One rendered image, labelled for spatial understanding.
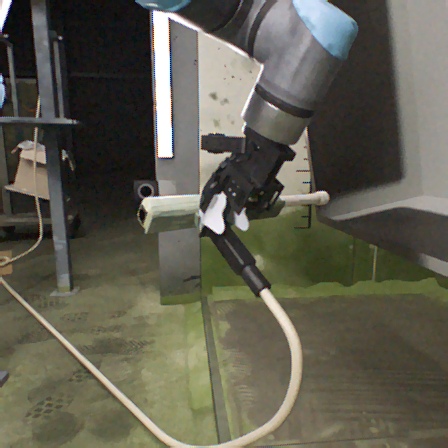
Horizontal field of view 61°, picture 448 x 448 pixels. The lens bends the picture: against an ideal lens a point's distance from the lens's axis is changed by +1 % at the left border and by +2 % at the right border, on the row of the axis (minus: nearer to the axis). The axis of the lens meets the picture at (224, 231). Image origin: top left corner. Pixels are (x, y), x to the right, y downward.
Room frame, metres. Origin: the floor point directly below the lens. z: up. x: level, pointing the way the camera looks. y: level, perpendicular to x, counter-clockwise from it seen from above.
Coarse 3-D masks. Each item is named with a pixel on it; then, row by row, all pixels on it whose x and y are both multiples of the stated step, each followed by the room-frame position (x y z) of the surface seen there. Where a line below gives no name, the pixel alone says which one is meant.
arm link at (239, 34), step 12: (252, 0) 0.50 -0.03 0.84; (264, 0) 0.50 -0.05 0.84; (276, 0) 0.50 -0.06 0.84; (240, 12) 0.49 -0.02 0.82; (252, 12) 0.50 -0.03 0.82; (264, 12) 0.50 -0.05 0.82; (228, 24) 0.50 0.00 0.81; (240, 24) 0.51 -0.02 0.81; (252, 24) 0.51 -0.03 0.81; (216, 36) 0.52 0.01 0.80; (228, 36) 0.52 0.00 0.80; (240, 36) 0.52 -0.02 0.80; (252, 36) 0.51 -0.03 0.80; (240, 48) 0.54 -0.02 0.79; (252, 48) 0.52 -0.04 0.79; (252, 60) 0.54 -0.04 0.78
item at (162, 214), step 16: (320, 192) 0.89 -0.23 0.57; (144, 208) 0.58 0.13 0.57; (160, 208) 0.58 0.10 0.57; (176, 208) 0.60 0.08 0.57; (192, 208) 0.62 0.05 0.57; (272, 208) 0.75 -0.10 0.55; (144, 224) 0.59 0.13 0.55; (160, 224) 0.59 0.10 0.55; (176, 224) 0.61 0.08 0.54; (192, 224) 0.63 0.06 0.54; (224, 240) 0.60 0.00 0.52; (240, 240) 0.61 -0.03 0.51; (224, 256) 0.59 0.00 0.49; (240, 256) 0.57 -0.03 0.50; (240, 272) 0.57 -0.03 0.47; (256, 272) 0.56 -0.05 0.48; (256, 288) 0.54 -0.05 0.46
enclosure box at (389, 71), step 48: (336, 0) 1.12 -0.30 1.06; (384, 0) 1.14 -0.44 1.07; (432, 0) 1.06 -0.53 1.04; (384, 48) 1.14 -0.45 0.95; (432, 48) 1.08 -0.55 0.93; (336, 96) 1.12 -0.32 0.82; (384, 96) 1.15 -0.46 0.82; (432, 96) 1.09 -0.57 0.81; (336, 144) 1.13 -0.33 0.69; (384, 144) 1.15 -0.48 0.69; (432, 144) 1.11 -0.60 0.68; (336, 192) 1.13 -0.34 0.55; (384, 192) 1.15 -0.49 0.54; (432, 192) 1.13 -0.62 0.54; (384, 240) 0.76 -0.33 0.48; (432, 240) 0.76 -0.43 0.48
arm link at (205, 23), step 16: (144, 0) 0.42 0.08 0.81; (160, 0) 0.41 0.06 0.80; (176, 0) 0.42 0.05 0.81; (192, 0) 0.43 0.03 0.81; (208, 0) 0.45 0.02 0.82; (224, 0) 0.46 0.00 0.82; (240, 0) 0.48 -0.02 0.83; (176, 16) 0.45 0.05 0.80; (192, 16) 0.46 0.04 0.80; (208, 16) 0.47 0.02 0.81; (224, 16) 0.48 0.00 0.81; (208, 32) 0.51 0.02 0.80
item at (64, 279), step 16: (32, 0) 1.72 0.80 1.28; (48, 0) 1.76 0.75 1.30; (32, 16) 1.72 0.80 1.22; (48, 16) 1.75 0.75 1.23; (48, 48) 1.72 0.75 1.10; (48, 64) 1.72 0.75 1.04; (48, 80) 1.72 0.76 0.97; (48, 96) 1.72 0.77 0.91; (48, 112) 1.72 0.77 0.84; (48, 160) 1.72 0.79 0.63; (48, 176) 1.72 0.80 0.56; (64, 192) 1.76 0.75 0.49; (64, 208) 1.74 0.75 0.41; (64, 224) 1.72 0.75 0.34; (64, 240) 1.72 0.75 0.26; (64, 256) 1.72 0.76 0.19; (64, 272) 1.72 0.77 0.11; (64, 288) 1.72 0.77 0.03
